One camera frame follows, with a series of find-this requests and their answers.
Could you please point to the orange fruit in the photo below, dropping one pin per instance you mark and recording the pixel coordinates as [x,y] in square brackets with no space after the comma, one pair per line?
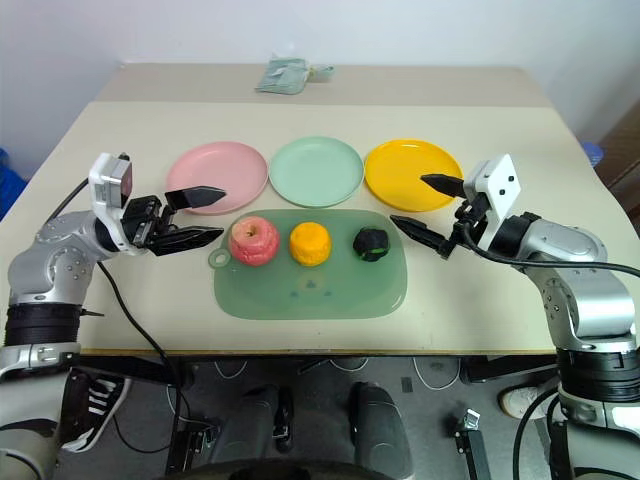
[310,245]

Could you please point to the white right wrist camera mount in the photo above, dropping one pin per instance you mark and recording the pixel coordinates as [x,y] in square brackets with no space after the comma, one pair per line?
[502,185]

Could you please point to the pale green plate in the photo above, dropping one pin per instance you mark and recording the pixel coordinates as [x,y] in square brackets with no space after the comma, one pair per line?
[316,170]

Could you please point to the black sneaker with white stripes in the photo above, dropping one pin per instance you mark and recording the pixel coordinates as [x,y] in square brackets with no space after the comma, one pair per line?
[95,405]

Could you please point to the brown wooden cabinet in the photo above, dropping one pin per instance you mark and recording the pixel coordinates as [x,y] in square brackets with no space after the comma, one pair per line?
[622,150]

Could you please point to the white shoe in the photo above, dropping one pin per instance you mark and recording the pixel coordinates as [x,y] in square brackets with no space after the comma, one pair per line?
[520,400]

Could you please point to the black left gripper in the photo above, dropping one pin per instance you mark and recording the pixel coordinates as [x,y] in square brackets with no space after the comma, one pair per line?
[142,217]

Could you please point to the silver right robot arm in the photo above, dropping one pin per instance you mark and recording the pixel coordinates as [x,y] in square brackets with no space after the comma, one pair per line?
[565,245]

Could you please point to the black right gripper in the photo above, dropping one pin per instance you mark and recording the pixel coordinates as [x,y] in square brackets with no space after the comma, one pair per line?
[472,215]

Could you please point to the black table frame bar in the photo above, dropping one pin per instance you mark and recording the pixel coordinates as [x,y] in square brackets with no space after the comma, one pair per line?
[130,369]
[505,369]

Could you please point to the dark green avocado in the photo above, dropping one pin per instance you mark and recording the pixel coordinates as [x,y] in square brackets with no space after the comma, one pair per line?
[371,244]

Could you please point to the translucent green cutting mat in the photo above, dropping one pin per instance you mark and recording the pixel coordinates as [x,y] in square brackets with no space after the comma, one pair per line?
[310,295]

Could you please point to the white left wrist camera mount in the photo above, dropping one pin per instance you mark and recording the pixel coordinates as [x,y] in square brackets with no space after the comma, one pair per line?
[106,175]

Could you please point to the black metal stand leg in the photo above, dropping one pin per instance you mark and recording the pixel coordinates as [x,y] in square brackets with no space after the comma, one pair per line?
[192,445]
[472,445]

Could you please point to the yellow plate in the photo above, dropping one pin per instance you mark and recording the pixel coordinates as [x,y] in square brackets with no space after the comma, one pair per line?
[400,165]

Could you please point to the blue plastic object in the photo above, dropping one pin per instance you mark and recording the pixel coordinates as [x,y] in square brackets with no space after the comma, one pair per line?
[10,185]
[594,154]

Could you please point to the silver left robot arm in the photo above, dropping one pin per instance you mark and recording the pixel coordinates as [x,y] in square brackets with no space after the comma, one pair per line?
[50,250]

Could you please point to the dark grey rounded shape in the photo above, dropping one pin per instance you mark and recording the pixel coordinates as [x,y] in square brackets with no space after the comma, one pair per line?
[250,420]
[382,430]

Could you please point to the pink plate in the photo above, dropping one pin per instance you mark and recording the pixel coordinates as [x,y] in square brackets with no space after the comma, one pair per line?
[220,167]

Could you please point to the crumpled pale green bag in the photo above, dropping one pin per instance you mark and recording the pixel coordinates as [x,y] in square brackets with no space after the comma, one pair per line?
[282,75]

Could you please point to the red apple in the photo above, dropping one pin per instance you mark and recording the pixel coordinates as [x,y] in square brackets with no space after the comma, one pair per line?
[254,242]

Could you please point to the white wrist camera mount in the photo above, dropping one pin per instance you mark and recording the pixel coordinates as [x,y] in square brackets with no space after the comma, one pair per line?
[502,185]
[106,175]

